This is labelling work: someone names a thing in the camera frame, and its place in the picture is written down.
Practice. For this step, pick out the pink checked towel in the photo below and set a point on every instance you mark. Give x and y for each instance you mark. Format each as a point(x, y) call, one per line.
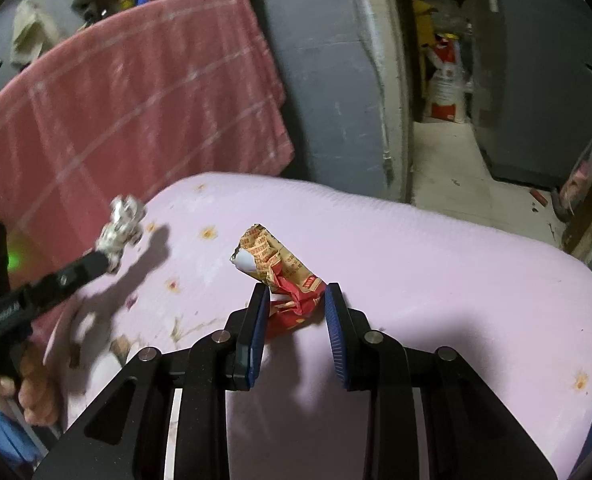
point(126, 105)

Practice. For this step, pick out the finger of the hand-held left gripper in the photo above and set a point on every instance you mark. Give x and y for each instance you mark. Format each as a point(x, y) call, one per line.
point(71, 276)

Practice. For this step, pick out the red and white bag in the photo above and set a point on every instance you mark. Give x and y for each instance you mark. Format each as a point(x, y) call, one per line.
point(445, 85)

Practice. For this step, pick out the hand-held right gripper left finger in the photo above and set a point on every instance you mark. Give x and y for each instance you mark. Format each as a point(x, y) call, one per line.
point(258, 332)

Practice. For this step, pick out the pink floral blanket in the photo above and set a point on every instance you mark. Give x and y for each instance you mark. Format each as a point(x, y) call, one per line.
point(400, 285)

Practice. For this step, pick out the silver foil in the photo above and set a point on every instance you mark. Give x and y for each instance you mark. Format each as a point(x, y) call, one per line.
point(121, 227)

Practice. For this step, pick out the beige cloth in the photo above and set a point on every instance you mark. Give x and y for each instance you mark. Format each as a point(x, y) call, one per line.
point(33, 32)

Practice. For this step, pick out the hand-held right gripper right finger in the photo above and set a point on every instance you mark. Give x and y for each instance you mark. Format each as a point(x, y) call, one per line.
point(337, 342)

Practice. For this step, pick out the person's left hand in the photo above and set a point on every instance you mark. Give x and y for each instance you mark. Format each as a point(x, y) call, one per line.
point(33, 390)

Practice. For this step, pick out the red and yellow snack wrapper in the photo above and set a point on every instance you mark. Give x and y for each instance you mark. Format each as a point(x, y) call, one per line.
point(281, 280)

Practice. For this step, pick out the yellow bag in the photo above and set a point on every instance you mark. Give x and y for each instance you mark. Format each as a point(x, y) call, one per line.
point(423, 22)

